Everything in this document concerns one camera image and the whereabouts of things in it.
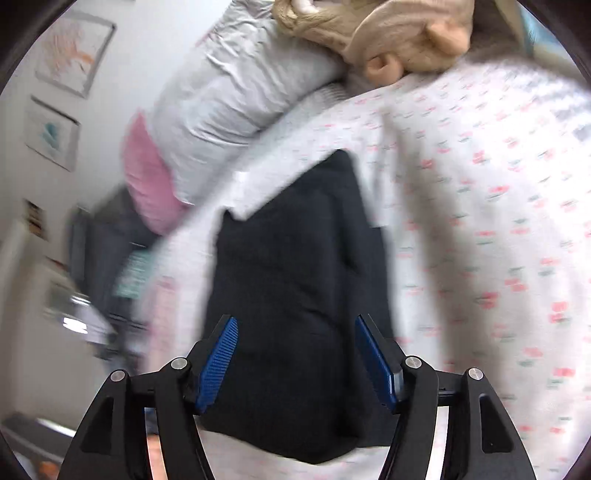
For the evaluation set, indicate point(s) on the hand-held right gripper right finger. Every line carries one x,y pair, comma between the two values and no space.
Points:
374,360

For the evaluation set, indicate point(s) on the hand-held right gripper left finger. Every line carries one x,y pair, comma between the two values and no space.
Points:
221,355

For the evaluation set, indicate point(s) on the black coat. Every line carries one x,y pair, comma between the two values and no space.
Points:
295,258

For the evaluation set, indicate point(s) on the teal patterned cloth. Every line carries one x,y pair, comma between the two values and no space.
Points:
134,274

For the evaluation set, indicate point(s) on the pink pillow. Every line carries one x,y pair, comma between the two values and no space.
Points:
147,184

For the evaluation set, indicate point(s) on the floral bed quilt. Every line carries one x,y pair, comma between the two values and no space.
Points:
485,207

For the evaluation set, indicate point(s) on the grey pillow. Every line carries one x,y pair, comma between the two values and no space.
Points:
231,92

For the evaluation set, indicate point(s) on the beige plush garment with paws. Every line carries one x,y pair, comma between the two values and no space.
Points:
415,41

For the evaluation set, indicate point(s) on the framed blue wall picture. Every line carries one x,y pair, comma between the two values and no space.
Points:
51,134

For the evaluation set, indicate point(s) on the large framed orange wall picture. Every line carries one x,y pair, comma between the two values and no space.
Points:
74,57

